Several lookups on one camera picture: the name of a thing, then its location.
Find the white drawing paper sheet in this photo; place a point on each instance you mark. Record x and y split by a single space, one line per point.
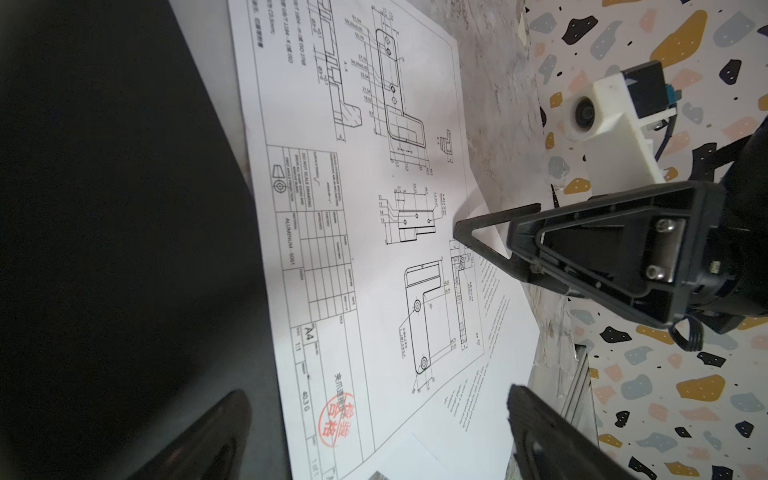
355 131

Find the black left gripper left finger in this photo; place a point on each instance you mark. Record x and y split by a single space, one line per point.
211 448

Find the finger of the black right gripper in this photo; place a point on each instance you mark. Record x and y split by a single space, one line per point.
484 236

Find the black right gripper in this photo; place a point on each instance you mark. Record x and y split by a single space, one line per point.
639 253

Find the white text paper sheet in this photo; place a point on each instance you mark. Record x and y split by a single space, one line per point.
458 334

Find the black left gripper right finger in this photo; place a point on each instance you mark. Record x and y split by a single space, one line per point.
546 446

